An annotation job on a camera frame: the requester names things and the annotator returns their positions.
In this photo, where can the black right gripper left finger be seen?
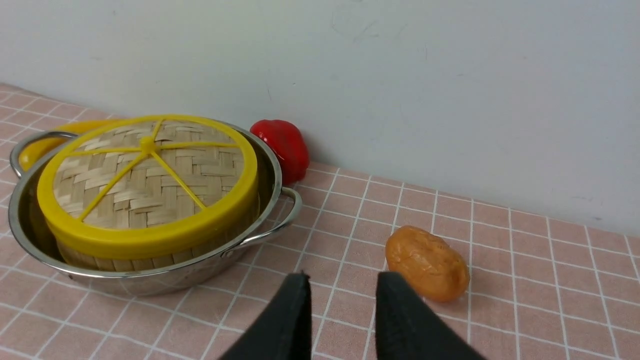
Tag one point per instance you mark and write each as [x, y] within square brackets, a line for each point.
[284, 330]

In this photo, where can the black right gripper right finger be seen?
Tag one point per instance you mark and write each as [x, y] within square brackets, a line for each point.
[408, 329]

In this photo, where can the yellow bamboo steamer lid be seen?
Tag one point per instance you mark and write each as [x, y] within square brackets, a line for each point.
[150, 170]

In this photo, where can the bamboo steamer basket yellow rim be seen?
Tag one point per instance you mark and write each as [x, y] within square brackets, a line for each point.
[155, 247]

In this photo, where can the stainless steel pot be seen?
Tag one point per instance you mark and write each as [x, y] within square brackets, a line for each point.
[25, 219]

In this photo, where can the brown plastic potato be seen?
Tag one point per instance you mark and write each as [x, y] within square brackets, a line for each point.
[433, 269]

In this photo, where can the pink checkered tablecloth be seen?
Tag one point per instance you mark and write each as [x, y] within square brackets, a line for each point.
[540, 288]

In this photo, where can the red plastic pepper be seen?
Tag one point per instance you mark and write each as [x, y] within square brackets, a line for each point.
[287, 143]

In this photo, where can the yellow plastic banana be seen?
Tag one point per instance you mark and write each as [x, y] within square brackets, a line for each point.
[28, 151]

